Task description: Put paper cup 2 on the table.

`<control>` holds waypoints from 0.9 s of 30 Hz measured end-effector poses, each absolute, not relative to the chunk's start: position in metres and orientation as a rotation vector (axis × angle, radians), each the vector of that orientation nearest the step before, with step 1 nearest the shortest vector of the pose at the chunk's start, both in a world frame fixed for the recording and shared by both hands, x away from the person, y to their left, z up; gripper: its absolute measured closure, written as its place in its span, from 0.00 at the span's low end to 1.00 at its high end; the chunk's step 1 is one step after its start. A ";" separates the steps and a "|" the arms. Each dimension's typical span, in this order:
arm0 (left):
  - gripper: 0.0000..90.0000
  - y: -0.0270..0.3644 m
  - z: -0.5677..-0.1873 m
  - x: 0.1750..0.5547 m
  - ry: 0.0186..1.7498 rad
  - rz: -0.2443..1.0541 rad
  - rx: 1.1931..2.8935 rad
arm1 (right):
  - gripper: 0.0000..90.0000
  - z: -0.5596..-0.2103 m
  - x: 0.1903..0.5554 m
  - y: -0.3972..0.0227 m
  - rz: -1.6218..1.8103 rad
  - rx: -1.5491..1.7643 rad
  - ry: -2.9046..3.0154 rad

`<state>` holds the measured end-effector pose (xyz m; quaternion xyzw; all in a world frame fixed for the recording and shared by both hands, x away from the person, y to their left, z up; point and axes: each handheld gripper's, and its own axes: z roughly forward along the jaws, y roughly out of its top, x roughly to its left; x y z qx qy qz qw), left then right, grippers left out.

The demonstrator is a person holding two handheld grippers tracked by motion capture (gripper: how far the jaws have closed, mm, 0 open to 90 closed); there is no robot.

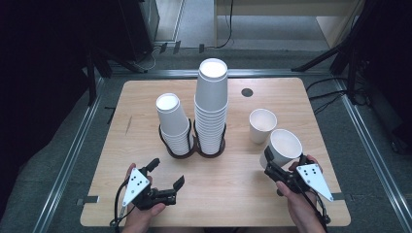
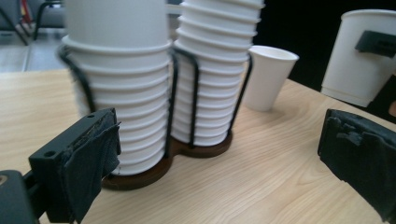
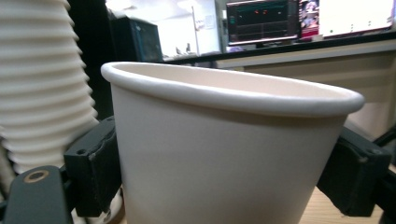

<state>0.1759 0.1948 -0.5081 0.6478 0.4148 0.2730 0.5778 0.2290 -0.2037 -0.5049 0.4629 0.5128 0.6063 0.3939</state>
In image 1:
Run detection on short stack of paper cups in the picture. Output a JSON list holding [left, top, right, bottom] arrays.
[[155, 92, 194, 156]]

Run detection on person's left hand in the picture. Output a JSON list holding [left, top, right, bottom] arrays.
[[124, 162, 167, 229]]

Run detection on light wooden desk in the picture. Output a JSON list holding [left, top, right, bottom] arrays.
[[213, 0, 367, 50]]

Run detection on tall stack of paper cups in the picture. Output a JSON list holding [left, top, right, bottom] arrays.
[[193, 57, 229, 155]]

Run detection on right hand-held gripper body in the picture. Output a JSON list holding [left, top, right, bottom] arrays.
[[275, 163, 334, 203]]

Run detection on right hand-held gripper cable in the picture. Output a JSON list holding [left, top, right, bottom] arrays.
[[300, 188, 331, 233]]

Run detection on gray tape strip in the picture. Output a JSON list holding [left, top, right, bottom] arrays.
[[329, 192, 354, 202], [77, 195, 100, 206]]

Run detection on black metal stand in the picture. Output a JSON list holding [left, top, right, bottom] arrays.
[[85, 48, 149, 106]]

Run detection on black cabinet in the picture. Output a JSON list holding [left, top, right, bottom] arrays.
[[118, 0, 160, 63]]

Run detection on person's right hand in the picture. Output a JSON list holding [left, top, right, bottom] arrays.
[[275, 154, 325, 224]]

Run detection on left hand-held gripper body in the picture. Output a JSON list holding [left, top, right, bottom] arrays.
[[121, 168, 178, 211]]

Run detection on black hanging cable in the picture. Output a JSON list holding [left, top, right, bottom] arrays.
[[215, 0, 235, 50]]

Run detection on black floor cable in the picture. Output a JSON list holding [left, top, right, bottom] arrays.
[[309, 90, 349, 101], [305, 76, 339, 93]]

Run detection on white floor cable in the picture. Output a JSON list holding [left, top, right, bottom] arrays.
[[142, 45, 163, 71]]

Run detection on hand-held gripper cable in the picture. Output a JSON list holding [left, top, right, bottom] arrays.
[[110, 179, 137, 233], [300, 188, 331, 233]]

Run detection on black tripod stand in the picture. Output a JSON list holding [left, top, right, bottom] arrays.
[[291, 0, 399, 106]]

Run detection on dark round cup holder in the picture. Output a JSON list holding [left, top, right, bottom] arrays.
[[157, 117, 197, 160], [192, 118, 227, 159]]

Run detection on metal floor rail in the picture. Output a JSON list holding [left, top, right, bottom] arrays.
[[333, 77, 412, 233], [32, 77, 106, 233], [110, 68, 338, 80]]

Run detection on left hand-held gripper cable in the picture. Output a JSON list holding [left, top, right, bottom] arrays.
[[110, 179, 137, 233]]

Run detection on single white paper cup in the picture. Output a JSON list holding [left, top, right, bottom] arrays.
[[259, 128, 304, 170], [248, 108, 279, 145]]

